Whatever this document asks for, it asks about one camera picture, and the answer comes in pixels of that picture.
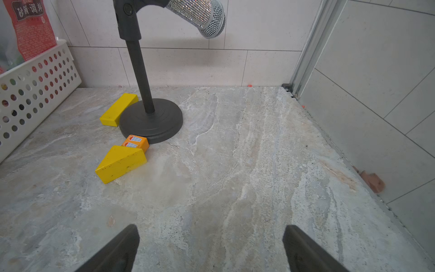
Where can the pink object beside table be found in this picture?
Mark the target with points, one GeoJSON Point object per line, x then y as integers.
{"type": "Point", "coordinates": [372, 180]}

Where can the red seasoning packet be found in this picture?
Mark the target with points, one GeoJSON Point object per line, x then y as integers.
{"type": "Point", "coordinates": [32, 28]}

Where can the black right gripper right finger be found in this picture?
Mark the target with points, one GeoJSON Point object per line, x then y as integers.
{"type": "Point", "coordinates": [305, 255]}

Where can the white perforated plastic basket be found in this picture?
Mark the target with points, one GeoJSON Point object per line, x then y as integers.
{"type": "Point", "coordinates": [31, 91]}

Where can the small orange box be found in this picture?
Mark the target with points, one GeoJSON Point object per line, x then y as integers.
{"type": "Point", "coordinates": [137, 142]}

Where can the black microphone stand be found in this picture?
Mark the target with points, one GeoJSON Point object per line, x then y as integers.
{"type": "Point", "coordinates": [156, 119]}

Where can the yellow wedge block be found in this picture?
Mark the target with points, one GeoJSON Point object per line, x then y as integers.
{"type": "Point", "coordinates": [119, 161]}

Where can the yellow rectangular block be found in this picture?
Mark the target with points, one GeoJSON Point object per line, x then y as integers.
{"type": "Point", "coordinates": [112, 116]}

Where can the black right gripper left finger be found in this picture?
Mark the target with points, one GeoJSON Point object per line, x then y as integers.
{"type": "Point", "coordinates": [118, 255]}

